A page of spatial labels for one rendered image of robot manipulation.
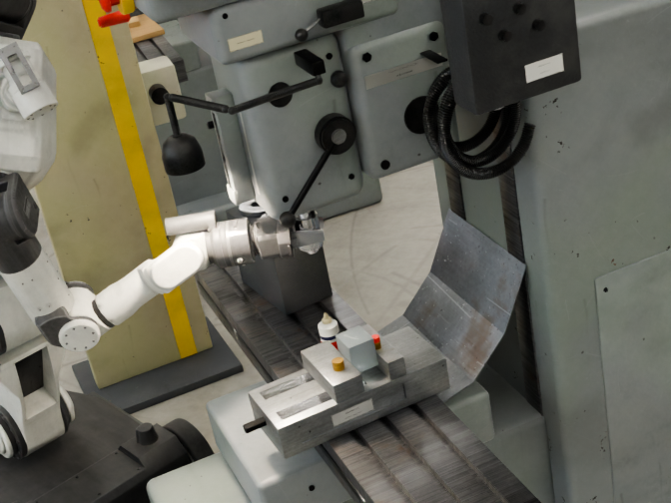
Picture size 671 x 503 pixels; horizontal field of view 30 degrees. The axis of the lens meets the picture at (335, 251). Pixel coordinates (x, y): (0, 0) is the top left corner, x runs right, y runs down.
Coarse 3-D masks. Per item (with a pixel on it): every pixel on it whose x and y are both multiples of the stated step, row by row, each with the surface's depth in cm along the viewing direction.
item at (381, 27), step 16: (400, 0) 215; (416, 0) 216; (432, 0) 217; (400, 16) 216; (416, 16) 217; (432, 16) 219; (336, 32) 216; (352, 32) 214; (368, 32) 215; (384, 32) 216
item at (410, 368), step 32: (384, 352) 232; (416, 352) 237; (288, 384) 235; (384, 384) 230; (416, 384) 233; (448, 384) 237; (256, 416) 236; (288, 416) 226; (320, 416) 226; (352, 416) 230; (288, 448) 226
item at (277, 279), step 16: (240, 208) 277; (256, 208) 276; (256, 256) 274; (304, 256) 269; (320, 256) 271; (256, 272) 278; (272, 272) 269; (288, 272) 268; (304, 272) 270; (320, 272) 272; (256, 288) 283; (272, 288) 273; (288, 288) 270; (304, 288) 272; (320, 288) 274; (288, 304) 271; (304, 304) 273
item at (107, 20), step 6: (114, 12) 218; (120, 12) 217; (138, 12) 219; (102, 18) 217; (108, 18) 217; (114, 18) 217; (120, 18) 217; (126, 18) 218; (102, 24) 217; (108, 24) 217; (114, 24) 218
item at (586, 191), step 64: (576, 0) 227; (640, 0) 221; (640, 64) 225; (576, 128) 225; (640, 128) 230; (448, 192) 265; (512, 192) 235; (576, 192) 230; (640, 192) 236; (576, 256) 236; (640, 256) 242; (512, 320) 257; (576, 320) 242; (640, 320) 248; (512, 384) 269; (576, 384) 248; (640, 384) 255; (576, 448) 255; (640, 448) 262
